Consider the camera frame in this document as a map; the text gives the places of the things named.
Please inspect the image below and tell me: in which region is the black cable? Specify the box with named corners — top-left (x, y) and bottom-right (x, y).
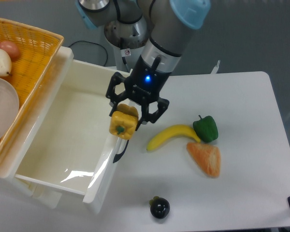
top-left (68, 40), bottom-right (108, 66)

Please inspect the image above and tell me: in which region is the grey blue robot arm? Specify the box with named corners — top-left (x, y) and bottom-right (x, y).
top-left (76, 0), bottom-right (211, 124)

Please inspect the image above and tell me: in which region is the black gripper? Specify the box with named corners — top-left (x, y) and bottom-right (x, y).
top-left (105, 55), bottom-right (171, 131)

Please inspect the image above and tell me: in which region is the yellow banana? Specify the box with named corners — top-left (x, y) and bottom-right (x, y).
top-left (146, 124), bottom-right (201, 151)

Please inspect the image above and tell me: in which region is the yellow bell pepper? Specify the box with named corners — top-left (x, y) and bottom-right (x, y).
top-left (109, 104), bottom-right (139, 140)

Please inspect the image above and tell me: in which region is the dark purple mangosteen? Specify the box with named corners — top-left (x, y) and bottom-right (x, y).
top-left (149, 196), bottom-right (170, 219)

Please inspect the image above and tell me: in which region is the green bell pepper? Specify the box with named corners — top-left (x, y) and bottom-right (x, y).
top-left (192, 115), bottom-right (218, 143)

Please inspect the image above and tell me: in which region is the orange bread wedge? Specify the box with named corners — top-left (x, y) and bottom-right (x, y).
top-left (186, 142), bottom-right (221, 178)

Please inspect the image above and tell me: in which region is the pink peach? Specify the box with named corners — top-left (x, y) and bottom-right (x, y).
top-left (0, 41), bottom-right (20, 59)

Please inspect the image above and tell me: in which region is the open white upper drawer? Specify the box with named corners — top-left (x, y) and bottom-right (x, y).
top-left (15, 60), bottom-right (125, 213)

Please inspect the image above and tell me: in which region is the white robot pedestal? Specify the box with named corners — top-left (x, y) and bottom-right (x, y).
top-left (104, 16), bottom-right (149, 73)

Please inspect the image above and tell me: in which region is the white plate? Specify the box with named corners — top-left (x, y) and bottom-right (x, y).
top-left (0, 78), bottom-right (19, 139)

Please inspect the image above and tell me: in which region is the white drawer cabinet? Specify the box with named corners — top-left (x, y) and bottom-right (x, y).
top-left (0, 46), bottom-right (73, 208)

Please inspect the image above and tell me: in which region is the yellow woven basket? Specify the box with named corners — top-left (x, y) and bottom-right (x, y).
top-left (0, 18), bottom-right (64, 157)

